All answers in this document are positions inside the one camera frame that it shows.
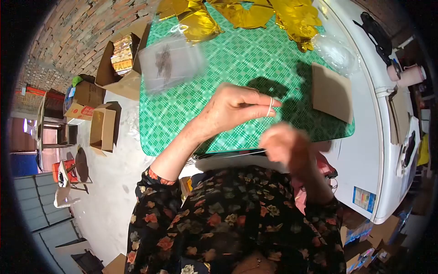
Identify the person's left thumb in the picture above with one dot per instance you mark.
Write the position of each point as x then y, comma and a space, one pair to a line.
261, 113

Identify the white and black cloth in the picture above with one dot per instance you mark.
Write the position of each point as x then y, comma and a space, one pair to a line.
409, 147

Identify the person's body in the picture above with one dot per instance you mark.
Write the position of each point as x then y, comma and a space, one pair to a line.
232, 222

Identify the white plastic chair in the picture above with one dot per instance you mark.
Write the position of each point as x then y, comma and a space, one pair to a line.
63, 195

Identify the orange crate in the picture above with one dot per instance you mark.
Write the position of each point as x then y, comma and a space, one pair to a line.
70, 174

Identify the pile of cardboard boxes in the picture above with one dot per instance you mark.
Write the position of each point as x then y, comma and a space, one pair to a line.
369, 246

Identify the closed brown cardboard box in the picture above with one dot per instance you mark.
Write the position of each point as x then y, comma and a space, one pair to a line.
89, 94

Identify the crumpled clear plastic wrap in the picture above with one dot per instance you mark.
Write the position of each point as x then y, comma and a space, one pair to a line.
337, 53

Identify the brown cardboard sheet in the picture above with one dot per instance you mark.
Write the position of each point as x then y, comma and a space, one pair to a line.
331, 92

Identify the person's left hand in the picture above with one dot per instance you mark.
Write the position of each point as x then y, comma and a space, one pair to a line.
232, 106

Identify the small empty cardboard box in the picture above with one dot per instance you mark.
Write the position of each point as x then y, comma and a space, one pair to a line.
102, 128

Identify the dark wooden stand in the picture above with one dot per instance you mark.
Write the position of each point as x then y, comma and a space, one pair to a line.
54, 113

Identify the person's right hand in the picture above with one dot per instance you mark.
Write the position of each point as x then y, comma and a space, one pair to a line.
285, 145

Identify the large open cardboard box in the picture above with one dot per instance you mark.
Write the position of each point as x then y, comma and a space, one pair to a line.
119, 85

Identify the clear printed plastic bag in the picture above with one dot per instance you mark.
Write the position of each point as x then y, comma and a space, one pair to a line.
167, 65

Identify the white and orange carton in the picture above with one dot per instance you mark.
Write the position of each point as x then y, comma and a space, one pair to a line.
78, 112

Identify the black bag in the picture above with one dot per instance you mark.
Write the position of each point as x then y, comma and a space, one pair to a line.
376, 34

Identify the person's left index finger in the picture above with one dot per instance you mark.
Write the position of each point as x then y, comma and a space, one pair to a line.
265, 100

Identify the round brown stool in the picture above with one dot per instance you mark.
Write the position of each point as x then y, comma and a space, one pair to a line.
82, 166

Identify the green checkered tablecloth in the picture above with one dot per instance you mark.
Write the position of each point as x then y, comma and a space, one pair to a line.
239, 58

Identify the white rubber band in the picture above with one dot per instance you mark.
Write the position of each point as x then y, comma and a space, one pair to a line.
270, 106

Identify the stack of cardboard sheets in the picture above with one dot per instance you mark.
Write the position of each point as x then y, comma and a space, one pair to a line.
398, 116

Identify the stack of gold packets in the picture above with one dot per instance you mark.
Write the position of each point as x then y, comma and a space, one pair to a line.
122, 54

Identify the gold foil balloon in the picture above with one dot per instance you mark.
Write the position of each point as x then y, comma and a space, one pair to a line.
297, 20
246, 13
196, 19

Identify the pink plastic bag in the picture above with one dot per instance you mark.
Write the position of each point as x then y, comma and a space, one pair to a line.
327, 168

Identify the grey metal door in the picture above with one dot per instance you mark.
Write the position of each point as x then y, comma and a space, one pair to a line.
44, 212

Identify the flat cardboard piece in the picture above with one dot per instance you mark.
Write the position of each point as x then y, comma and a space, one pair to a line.
116, 266

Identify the white chest freezer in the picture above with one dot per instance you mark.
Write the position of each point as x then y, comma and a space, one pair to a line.
362, 154

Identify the pink mug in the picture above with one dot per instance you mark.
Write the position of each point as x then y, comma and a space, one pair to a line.
410, 76

